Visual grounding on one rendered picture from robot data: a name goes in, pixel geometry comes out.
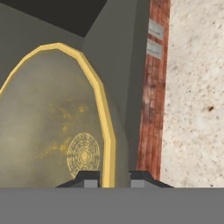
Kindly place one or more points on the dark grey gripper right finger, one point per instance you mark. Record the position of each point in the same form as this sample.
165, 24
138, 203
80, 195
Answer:
141, 176

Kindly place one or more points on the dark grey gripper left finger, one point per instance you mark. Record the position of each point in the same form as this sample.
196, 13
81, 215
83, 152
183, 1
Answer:
87, 176

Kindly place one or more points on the grey bowl with yellow rim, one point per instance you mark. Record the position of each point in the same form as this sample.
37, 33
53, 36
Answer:
49, 116

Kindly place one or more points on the brown wooden cabinet door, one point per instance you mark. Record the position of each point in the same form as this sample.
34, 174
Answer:
153, 116

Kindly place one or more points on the pale grey cabinet hinge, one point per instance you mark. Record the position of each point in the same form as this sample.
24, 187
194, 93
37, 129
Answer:
155, 29
154, 49

